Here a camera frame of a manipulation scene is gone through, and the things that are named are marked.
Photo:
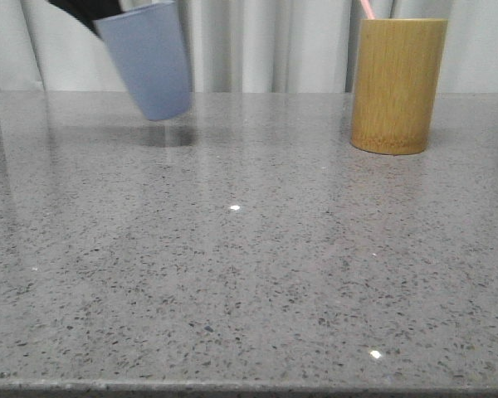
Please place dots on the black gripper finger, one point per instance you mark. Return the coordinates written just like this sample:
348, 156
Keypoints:
87, 12

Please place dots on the grey white curtain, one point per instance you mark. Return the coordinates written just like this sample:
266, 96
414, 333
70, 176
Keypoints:
247, 46

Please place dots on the blue plastic cup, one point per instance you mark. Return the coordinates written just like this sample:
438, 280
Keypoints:
147, 47

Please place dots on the bamboo wooden cup holder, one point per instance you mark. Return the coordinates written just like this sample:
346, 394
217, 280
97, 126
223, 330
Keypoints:
398, 66

